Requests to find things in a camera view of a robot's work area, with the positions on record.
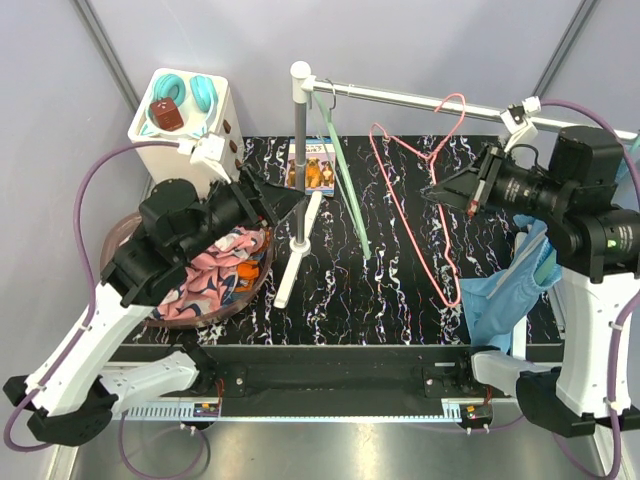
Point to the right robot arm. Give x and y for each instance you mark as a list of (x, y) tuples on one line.
[(589, 388)]

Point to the pink patterned shorts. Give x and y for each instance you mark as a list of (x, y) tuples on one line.
[(211, 277)]

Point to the mint green hanger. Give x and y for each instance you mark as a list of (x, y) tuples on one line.
[(344, 179)]

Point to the teal plastic hanger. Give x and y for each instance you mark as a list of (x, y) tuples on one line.
[(548, 263)]

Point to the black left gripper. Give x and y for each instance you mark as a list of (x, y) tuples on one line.
[(262, 204)]

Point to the dog picture book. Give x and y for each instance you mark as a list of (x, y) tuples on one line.
[(320, 166)]

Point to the pink translucent plastic basin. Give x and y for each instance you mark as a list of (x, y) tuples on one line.
[(205, 320)]

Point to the silver clothes rack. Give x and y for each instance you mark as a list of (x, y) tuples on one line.
[(300, 175)]

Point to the teal cat ear headphones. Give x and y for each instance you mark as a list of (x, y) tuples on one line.
[(196, 98)]

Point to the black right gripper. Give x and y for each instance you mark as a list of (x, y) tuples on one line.
[(473, 190)]

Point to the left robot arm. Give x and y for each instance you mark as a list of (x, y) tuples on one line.
[(69, 397)]

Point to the white storage box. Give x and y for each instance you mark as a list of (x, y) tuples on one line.
[(161, 157)]

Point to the light blue shorts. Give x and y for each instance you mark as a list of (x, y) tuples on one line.
[(494, 305)]

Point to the brown cube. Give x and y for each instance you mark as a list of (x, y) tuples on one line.
[(166, 115)]

